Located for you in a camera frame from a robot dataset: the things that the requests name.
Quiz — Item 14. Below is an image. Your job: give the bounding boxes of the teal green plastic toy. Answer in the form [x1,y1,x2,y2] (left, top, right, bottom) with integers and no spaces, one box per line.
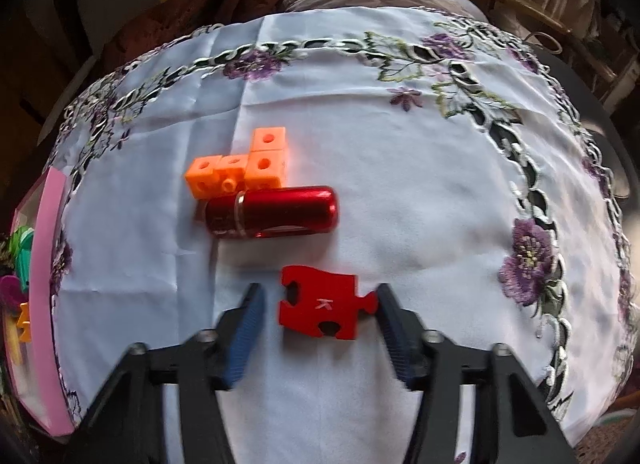
[12,245,35,291]

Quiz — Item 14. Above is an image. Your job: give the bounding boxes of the wooden side table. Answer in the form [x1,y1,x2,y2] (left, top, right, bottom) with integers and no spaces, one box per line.
[412,0,623,92]

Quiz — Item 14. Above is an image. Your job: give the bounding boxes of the shiny red metal tube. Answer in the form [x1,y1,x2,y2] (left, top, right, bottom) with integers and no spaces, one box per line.
[203,185,340,241]

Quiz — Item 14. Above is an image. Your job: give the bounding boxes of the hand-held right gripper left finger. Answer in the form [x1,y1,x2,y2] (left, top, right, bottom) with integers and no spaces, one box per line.
[65,283,267,464]

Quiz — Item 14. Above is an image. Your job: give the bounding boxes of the white embroidered floral tablecloth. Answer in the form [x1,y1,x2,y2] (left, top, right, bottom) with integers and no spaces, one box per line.
[44,6,639,464]

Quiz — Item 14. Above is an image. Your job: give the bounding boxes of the red puzzle piece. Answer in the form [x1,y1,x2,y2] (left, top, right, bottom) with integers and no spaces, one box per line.
[277,265,380,341]

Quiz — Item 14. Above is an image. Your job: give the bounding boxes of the orange linking cubes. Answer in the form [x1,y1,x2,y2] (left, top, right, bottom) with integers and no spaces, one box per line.
[183,127,291,201]

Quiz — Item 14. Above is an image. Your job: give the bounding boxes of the pink cardboard box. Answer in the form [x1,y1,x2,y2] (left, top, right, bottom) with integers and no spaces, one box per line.
[0,166,77,439]

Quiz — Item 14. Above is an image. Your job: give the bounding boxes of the magenta plastic toy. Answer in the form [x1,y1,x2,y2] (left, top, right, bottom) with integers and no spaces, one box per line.
[0,274,29,313]

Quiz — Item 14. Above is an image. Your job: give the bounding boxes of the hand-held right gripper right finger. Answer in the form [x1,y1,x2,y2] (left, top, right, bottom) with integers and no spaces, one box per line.
[375,283,579,464]

